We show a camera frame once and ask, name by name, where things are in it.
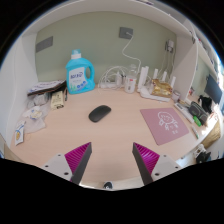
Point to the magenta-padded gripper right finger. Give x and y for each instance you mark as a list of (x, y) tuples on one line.
[(146, 157)]

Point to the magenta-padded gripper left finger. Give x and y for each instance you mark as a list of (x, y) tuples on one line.
[(78, 156)]

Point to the black computer mouse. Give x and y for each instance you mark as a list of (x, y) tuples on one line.
[(99, 113)]

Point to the pink mouse pad with drawing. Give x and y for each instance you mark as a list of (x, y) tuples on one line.
[(165, 125)]

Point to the crumpled clear plastic bags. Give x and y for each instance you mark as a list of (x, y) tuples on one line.
[(35, 115)]

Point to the small beige box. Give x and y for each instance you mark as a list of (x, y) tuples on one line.
[(57, 100)]

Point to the green packet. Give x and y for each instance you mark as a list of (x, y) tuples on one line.
[(197, 121)]

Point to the white printed sachet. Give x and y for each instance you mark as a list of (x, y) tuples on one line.
[(19, 132)]

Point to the small white jar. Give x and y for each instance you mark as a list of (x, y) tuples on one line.
[(175, 96)]

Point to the black and grey pouch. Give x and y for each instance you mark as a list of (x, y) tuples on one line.
[(197, 111)]

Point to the gold foil bag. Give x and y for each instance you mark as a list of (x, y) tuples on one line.
[(162, 88)]

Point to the clear bottle with white label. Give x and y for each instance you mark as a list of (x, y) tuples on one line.
[(130, 83)]

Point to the white power strip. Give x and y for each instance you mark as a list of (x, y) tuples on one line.
[(106, 85)]

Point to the blue detergent bottle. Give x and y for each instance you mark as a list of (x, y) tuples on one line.
[(77, 78)]

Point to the white router with antennas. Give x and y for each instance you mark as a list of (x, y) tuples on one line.
[(144, 77)]

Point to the black monitor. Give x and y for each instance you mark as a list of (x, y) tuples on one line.
[(213, 88)]

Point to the white wall shelf unit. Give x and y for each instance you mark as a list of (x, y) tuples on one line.
[(186, 70)]

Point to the white wall charger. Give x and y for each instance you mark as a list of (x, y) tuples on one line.
[(170, 45)]

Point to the grey wall plate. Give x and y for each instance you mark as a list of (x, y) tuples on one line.
[(44, 44)]

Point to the grey wall socket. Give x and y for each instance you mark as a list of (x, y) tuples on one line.
[(125, 32)]

